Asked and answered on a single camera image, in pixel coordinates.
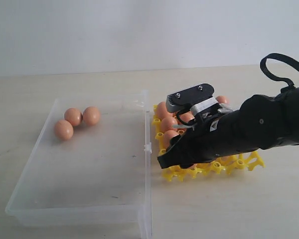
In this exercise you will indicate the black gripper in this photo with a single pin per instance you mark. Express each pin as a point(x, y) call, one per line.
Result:
point(216, 138)

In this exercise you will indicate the brown egg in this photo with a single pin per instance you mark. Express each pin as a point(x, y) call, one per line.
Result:
point(222, 100)
point(170, 138)
point(168, 123)
point(63, 130)
point(73, 116)
point(91, 116)
point(161, 111)
point(186, 117)

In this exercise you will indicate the clear plastic tray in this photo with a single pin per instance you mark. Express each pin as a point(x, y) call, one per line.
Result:
point(100, 176)

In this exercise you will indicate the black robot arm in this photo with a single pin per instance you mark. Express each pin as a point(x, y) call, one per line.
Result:
point(262, 122)

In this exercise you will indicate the yellow plastic egg tray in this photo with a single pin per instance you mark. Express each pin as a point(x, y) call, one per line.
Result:
point(225, 165)

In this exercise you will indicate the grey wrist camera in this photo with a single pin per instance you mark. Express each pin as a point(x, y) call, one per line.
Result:
point(195, 99)

